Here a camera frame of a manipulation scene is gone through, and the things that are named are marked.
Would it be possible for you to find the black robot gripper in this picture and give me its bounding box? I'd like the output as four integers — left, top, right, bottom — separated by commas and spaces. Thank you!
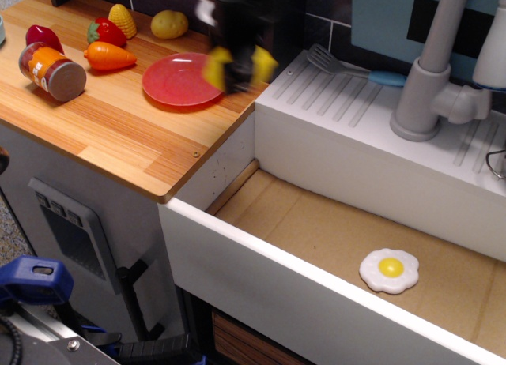
210, 0, 277, 93

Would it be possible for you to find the yellow toy potato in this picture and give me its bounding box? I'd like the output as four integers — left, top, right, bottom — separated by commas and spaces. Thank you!
150, 10, 189, 40

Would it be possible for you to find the metal whisk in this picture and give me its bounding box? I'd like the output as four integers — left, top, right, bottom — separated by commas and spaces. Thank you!
485, 149, 505, 180

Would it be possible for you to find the wooden toy kitchen counter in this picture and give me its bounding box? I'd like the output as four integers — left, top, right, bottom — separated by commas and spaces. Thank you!
1, 0, 264, 203

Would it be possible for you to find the toy fried egg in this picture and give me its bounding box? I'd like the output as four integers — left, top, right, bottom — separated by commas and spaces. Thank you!
359, 248, 419, 295

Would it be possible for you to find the dark red toy pepper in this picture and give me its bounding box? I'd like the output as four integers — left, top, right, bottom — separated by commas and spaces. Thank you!
25, 24, 64, 54

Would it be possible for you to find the red toy strawberry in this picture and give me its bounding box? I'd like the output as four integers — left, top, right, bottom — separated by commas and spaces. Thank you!
87, 17, 127, 47

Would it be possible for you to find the white bottle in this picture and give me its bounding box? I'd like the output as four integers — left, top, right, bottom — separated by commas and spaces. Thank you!
473, 0, 505, 92

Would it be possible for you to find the red plastic plate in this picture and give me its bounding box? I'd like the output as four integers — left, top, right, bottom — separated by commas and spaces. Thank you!
142, 53, 222, 107

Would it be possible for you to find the black oven door handle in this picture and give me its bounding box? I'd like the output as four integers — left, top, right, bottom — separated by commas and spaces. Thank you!
115, 259, 164, 341

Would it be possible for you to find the orange labelled toy can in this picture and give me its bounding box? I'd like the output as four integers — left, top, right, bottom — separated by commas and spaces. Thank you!
18, 42, 87, 102

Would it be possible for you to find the white toy sink unit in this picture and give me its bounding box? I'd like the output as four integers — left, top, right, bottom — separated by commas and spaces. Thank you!
159, 55, 505, 364

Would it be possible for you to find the grey blue toy spatula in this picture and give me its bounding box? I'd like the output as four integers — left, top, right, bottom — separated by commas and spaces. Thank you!
307, 43, 407, 88

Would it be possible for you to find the orange toy carrot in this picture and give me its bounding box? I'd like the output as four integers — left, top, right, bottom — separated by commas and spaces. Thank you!
83, 41, 137, 70

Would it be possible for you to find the grey toy oven door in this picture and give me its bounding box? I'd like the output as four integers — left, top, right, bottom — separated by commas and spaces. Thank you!
28, 177, 119, 295

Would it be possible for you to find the yellow toy corn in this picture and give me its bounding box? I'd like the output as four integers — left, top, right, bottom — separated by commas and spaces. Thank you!
108, 4, 137, 40

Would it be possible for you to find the grey toy faucet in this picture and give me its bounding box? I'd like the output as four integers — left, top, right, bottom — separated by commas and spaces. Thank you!
390, 0, 492, 142

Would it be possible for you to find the blue clamp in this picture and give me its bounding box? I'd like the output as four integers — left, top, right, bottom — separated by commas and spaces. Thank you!
1, 255, 74, 305

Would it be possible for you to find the yellow toy lemon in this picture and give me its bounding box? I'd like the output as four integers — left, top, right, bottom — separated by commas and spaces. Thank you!
202, 46, 278, 93

